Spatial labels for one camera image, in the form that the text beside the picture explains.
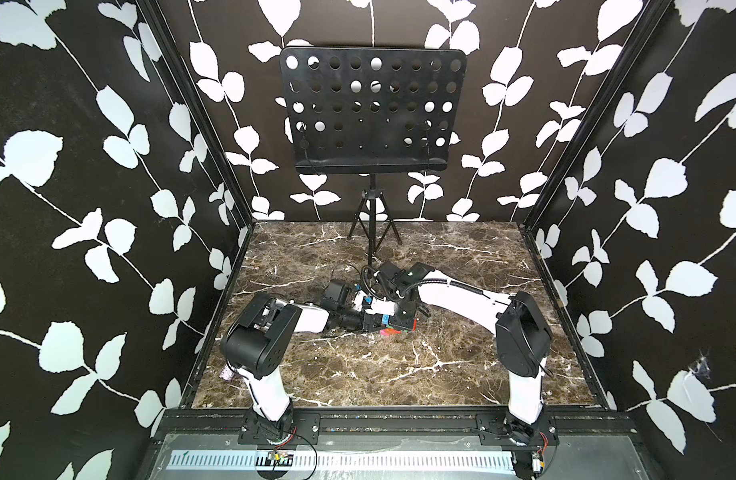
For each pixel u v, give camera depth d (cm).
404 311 74
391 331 89
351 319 83
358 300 85
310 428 73
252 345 48
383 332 90
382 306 78
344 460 70
